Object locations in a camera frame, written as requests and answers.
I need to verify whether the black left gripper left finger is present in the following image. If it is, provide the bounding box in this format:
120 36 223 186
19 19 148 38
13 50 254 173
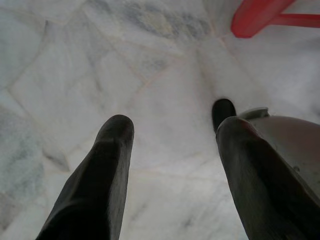
34 114 135 240

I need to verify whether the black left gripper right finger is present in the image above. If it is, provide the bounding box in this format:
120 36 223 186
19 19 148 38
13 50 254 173
215 116 320 240

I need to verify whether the black robot left foot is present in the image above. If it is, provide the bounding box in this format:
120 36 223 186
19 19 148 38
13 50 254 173
211 98 237 133

